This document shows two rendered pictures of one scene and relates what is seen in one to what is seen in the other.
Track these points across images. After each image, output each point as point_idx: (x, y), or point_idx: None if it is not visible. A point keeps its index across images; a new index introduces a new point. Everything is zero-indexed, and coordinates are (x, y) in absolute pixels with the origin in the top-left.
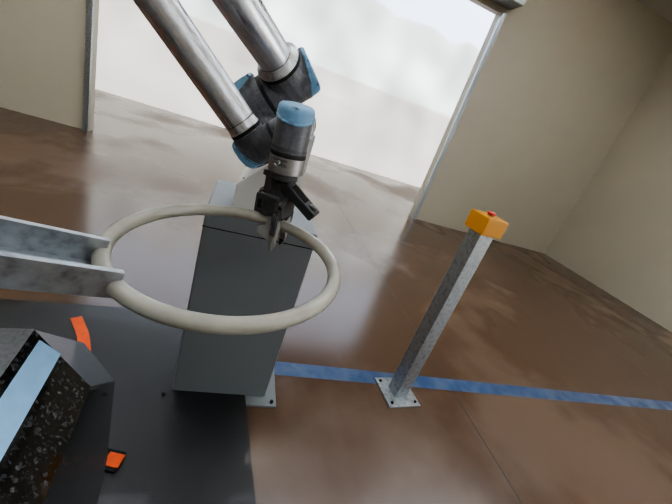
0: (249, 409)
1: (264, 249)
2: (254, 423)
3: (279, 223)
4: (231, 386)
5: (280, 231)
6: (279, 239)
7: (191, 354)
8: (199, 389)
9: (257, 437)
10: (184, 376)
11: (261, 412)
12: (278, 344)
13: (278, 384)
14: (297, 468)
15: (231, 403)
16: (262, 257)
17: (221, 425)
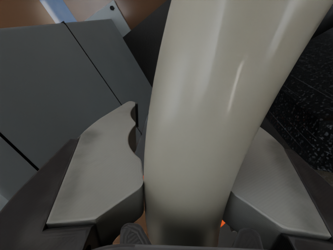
0: (131, 25)
1: (35, 136)
2: (141, 11)
3: (281, 215)
4: (128, 52)
5: (136, 149)
6: (138, 121)
7: (144, 100)
8: (144, 76)
9: (152, 0)
10: (149, 92)
11: (127, 11)
12: (83, 25)
13: (86, 13)
14: None
15: (138, 43)
16: (47, 125)
17: (161, 37)
